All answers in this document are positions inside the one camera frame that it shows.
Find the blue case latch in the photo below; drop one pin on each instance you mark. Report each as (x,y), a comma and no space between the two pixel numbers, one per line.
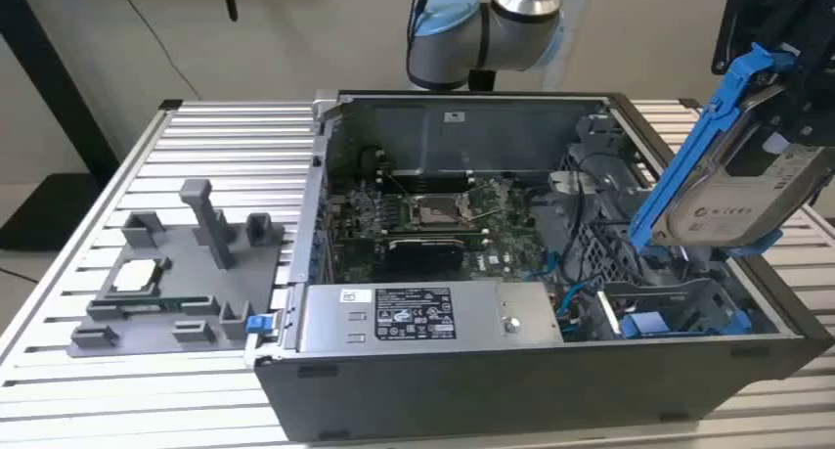
(259,323)

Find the black stand with base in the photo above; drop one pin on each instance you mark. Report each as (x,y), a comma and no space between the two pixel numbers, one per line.
(59,209)

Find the CPU socket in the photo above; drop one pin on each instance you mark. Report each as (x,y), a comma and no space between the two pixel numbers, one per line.
(434,211)

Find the grey parts rack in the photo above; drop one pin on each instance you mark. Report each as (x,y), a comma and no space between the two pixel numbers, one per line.
(189,273)

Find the green motherboard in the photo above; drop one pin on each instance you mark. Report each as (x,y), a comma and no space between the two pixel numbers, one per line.
(508,243)

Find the black PC case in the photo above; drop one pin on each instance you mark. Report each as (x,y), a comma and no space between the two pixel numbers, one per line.
(456,395)

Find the perforated metal drive cage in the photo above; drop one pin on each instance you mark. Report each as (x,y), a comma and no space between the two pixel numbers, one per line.
(614,246)

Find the installed RAM stick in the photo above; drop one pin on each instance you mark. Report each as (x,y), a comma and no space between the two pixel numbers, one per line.
(436,232)

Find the metal disk bay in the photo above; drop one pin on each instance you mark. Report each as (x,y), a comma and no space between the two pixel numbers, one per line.
(678,290)

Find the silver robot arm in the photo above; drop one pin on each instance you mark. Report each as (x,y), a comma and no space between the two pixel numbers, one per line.
(515,38)

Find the silver power supply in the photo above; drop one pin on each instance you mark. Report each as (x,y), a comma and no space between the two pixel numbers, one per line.
(476,317)

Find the silver CPU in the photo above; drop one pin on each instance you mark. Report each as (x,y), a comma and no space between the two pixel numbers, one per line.
(133,275)

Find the green RAM stick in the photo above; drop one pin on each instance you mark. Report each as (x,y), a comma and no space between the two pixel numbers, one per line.
(172,302)

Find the locking lever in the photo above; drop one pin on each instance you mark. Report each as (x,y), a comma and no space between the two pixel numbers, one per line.
(400,184)

